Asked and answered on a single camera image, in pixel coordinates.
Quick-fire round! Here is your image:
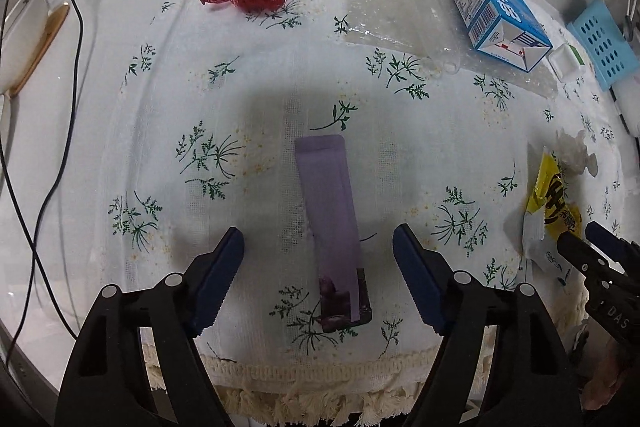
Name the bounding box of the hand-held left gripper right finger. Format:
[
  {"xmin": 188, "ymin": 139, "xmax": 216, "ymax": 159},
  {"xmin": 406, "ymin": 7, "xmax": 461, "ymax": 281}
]
[{"xmin": 392, "ymin": 223, "xmax": 583, "ymax": 427}]

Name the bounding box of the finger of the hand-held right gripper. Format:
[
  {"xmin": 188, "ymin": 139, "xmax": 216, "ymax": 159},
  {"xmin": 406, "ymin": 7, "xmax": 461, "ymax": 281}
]
[
  {"xmin": 586, "ymin": 221, "xmax": 640, "ymax": 280},
  {"xmin": 557, "ymin": 232, "xmax": 623, "ymax": 283}
]

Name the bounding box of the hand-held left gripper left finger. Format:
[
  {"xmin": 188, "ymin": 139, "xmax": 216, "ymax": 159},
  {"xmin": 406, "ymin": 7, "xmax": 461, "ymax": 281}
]
[{"xmin": 60, "ymin": 227, "xmax": 245, "ymax": 427}]

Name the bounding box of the yellow snack wrapper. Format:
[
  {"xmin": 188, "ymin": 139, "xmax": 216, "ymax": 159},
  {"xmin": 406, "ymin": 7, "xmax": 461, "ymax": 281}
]
[{"xmin": 521, "ymin": 147, "xmax": 587, "ymax": 289}]

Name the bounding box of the purple sachet packet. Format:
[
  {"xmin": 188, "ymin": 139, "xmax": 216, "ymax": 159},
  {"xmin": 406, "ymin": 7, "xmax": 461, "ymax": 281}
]
[{"xmin": 294, "ymin": 134, "xmax": 374, "ymax": 334}]

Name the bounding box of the white bottle green label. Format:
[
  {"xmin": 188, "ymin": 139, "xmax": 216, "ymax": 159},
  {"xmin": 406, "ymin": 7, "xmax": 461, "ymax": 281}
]
[{"xmin": 547, "ymin": 43, "xmax": 589, "ymax": 81}]

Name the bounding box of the blue white milk carton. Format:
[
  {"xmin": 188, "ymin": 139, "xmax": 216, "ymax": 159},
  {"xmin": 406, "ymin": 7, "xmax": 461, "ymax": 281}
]
[{"xmin": 446, "ymin": 0, "xmax": 554, "ymax": 74}]

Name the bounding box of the crumpled white tissue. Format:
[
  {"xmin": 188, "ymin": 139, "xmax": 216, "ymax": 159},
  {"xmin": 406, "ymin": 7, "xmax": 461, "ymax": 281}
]
[{"xmin": 554, "ymin": 129, "xmax": 602, "ymax": 178}]

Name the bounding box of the white rice cooker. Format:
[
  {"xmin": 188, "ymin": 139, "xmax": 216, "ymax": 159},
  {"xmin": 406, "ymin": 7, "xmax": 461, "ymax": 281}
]
[{"xmin": 610, "ymin": 73, "xmax": 640, "ymax": 134}]

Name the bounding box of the blue cutlery basket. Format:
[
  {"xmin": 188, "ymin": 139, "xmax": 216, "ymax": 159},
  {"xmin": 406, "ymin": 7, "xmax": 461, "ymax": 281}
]
[{"xmin": 566, "ymin": 0, "xmax": 640, "ymax": 90}]

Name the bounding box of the floral white tablecloth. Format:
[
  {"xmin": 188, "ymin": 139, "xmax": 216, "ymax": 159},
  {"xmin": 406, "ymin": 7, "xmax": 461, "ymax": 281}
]
[{"xmin": 95, "ymin": 0, "xmax": 632, "ymax": 427}]

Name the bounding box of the clear plastic sleeve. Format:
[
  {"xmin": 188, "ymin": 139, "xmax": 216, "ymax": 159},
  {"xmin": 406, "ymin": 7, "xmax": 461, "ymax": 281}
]
[{"xmin": 377, "ymin": 0, "xmax": 464, "ymax": 76}]

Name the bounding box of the wooden tray with dish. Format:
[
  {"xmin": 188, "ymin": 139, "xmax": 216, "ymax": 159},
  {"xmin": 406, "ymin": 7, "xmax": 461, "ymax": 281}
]
[{"xmin": 9, "ymin": 4, "xmax": 71, "ymax": 98}]

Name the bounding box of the black cable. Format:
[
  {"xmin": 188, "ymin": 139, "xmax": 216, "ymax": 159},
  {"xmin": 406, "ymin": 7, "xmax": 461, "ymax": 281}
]
[
  {"xmin": 0, "ymin": 0, "xmax": 78, "ymax": 340},
  {"xmin": 2, "ymin": 0, "xmax": 86, "ymax": 370}
]

